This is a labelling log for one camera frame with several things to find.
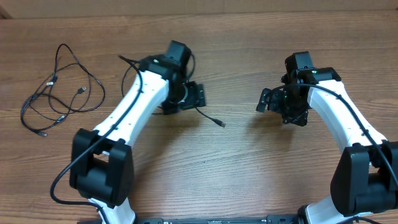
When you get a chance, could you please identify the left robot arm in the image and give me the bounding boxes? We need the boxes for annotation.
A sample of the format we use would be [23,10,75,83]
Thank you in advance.
[69,40,206,223]

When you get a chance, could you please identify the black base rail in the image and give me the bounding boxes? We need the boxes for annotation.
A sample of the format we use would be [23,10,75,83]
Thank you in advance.
[133,214,305,224]

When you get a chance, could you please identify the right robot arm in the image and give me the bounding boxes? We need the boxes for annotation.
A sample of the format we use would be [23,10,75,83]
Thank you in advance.
[256,51,397,223]

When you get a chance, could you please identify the black USB cable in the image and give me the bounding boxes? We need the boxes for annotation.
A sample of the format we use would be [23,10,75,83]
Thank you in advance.
[46,43,106,114]
[20,74,88,138]
[120,55,227,129]

